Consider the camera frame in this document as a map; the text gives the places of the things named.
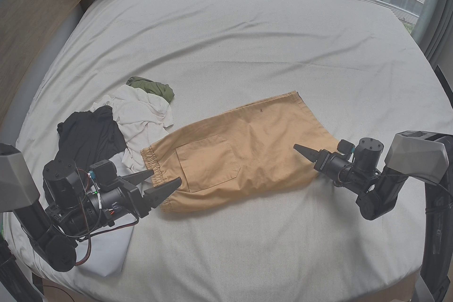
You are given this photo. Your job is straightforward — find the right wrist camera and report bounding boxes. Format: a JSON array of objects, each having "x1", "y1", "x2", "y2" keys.
[{"x1": 336, "y1": 139, "x2": 356, "y2": 156}]

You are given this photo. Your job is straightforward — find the green garment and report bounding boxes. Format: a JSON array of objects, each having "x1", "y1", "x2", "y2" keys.
[{"x1": 126, "y1": 76, "x2": 175, "y2": 105}]

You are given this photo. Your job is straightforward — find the tan shorts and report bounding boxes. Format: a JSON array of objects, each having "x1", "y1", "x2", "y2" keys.
[{"x1": 140, "y1": 91, "x2": 340, "y2": 213}]

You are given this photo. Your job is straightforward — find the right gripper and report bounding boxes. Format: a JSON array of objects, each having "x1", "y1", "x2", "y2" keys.
[{"x1": 315, "y1": 149, "x2": 349, "y2": 181}]

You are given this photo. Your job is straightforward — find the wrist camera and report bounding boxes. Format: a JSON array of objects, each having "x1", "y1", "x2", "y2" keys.
[
  {"x1": 336, "y1": 139, "x2": 356, "y2": 156},
  {"x1": 88, "y1": 160, "x2": 117, "y2": 188}
]

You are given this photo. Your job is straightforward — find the cream white garment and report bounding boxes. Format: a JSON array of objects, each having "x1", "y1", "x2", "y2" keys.
[{"x1": 88, "y1": 84, "x2": 175, "y2": 170}]

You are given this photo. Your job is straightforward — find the bluish white garment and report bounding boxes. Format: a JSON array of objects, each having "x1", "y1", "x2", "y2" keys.
[{"x1": 76, "y1": 155, "x2": 144, "y2": 276}]

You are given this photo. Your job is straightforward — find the black cable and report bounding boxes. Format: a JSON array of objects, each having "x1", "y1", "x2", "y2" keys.
[{"x1": 85, "y1": 214, "x2": 139, "y2": 235}]

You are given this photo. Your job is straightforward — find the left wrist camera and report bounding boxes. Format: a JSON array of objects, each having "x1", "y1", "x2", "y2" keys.
[{"x1": 88, "y1": 160, "x2": 117, "y2": 188}]

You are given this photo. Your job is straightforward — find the black garment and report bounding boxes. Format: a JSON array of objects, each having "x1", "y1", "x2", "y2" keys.
[{"x1": 57, "y1": 105, "x2": 127, "y2": 170}]

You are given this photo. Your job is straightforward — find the bed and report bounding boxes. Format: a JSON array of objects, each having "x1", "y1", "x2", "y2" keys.
[{"x1": 0, "y1": 0, "x2": 453, "y2": 302}]

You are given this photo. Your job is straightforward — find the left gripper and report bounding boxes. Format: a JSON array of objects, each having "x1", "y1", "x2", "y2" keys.
[{"x1": 99, "y1": 170, "x2": 182, "y2": 221}]

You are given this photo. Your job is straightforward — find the grey-green curtain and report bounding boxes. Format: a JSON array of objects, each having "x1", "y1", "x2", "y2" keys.
[{"x1": 411, "y1": 0, "x2": 453, "y2": 62}]

